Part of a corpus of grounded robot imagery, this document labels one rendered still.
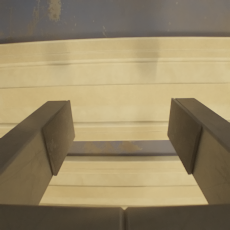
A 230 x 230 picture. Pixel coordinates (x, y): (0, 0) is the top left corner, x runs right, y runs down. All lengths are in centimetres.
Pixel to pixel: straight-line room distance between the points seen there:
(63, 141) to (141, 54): 19
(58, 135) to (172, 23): 25
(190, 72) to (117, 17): 16
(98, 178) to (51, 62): 27
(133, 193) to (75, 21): 38
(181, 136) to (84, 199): 35
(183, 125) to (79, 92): 19
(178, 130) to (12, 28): 31
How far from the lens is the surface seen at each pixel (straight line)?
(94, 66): 29
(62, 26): 31
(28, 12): 34
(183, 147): 17
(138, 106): 30
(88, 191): 43
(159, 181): 42
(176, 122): 18
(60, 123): 16
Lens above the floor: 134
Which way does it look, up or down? 67 degrees down
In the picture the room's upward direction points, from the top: 177 degrees counter-clockwise
